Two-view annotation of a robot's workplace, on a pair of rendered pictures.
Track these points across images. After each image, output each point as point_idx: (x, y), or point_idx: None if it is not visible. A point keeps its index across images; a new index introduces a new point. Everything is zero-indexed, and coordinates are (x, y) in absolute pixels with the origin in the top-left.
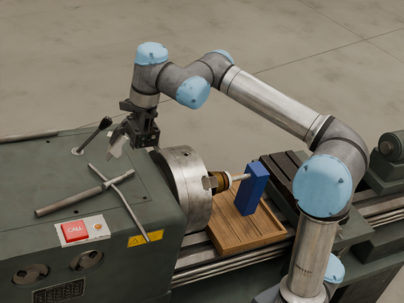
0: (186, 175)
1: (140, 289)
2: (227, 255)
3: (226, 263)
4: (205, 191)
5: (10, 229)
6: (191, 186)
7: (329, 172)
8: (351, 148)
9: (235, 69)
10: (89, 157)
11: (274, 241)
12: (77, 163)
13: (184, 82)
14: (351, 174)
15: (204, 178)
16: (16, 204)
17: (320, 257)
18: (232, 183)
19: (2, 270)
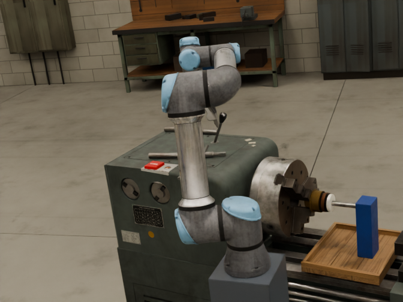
0: (266, 169)
1: (205, 248)
2: (312, 276)
3: (318, 290)
4: (274, 185)
5: (132, 158)
6: (265, 177)
7: (164, 77)
8: (198, 72)
9: (222, 48)
10: (216, 145)
11: (364, 282)
12: (205, 146)
13: (181, 51)
14: (178, 81)
15: (280, 175)
16: (150, 152)
17: (180, 156)
18: (387, 236)
19: (113, 174)
